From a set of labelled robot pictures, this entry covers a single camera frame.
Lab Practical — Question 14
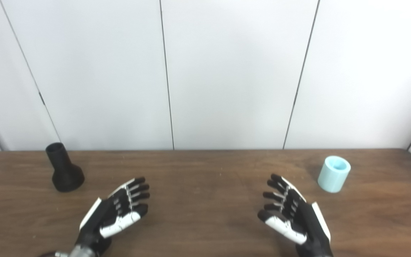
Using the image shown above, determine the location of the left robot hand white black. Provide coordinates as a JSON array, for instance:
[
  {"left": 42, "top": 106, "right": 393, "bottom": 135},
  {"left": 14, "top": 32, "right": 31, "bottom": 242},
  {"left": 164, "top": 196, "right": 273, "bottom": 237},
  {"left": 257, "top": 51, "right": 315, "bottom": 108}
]
[{"left": 75, "top": 177, "right": 151, "bottom": 256}]

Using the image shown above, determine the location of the black funnel-shaped nozzle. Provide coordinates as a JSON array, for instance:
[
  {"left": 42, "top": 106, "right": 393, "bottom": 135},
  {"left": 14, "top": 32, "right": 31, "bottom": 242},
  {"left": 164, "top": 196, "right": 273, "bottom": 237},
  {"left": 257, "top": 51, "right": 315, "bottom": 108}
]
[{"left": 46, "top": 142, "right": 85, "bottom": 192}]

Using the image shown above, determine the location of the light-blue hose piece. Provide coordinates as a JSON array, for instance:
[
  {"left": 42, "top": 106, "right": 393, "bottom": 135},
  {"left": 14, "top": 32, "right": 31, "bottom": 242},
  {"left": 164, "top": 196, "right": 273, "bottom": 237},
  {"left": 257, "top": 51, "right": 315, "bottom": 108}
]
[{"left": 317, "top": 156, "right": 351, "bottom": 193}]

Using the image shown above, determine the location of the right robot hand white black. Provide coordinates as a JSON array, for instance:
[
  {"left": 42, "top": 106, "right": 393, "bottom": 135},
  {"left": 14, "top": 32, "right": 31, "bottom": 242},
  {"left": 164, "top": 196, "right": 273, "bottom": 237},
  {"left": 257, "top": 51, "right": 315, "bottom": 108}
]
[{"left": 257, "top": 174, "right": 334, "bottom": 257}]

